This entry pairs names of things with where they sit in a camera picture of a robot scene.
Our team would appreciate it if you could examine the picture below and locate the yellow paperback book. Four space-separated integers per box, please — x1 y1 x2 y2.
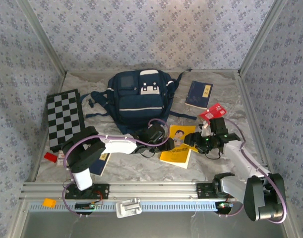
159 124 197 170

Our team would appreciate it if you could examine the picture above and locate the red plastic snap pouch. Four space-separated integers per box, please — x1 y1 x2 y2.
198 103 228 122

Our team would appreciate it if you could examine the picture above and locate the navy blue student backpack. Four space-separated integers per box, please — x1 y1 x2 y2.
80 69 199 136

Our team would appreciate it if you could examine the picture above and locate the navy book with yellow label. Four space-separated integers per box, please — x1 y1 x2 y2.
184 80 214 110
88 152 112 177

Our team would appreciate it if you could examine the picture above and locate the small circuit board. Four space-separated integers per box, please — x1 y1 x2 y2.
75 202 95 211
215 202 234 211

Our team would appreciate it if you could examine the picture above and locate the black grey checkerboard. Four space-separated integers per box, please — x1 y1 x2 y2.
46 89 86 152

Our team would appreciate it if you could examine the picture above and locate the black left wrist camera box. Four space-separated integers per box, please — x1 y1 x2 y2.
147 123 167 144

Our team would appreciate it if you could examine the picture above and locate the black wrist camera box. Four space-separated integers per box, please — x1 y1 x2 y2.
147 123 167 144
210 118 228 136

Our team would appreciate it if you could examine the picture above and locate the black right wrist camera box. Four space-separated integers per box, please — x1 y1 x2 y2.
210 118 228 136

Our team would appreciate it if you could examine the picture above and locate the aluminium front rail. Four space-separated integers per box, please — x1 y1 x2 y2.
19 182 288 200

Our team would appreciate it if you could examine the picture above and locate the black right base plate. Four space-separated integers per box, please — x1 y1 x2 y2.
196 182 242 199

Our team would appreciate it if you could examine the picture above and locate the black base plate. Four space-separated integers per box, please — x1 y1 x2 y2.
64 183 110 200
196 182 242 199

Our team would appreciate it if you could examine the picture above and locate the grey slotted cable duct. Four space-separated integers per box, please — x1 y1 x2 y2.
28 201 220 213

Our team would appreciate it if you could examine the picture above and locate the white plastic bracket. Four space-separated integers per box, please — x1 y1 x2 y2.
116 197 143 219

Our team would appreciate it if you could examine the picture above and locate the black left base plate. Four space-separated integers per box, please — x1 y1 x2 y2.
64 183 110 200

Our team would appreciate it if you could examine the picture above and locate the aluminium side rail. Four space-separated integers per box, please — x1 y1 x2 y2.
237 71 275 180

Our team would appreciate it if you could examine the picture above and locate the aluminium frame post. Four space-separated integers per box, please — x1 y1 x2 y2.
16 0 67 76
238 0 291 76

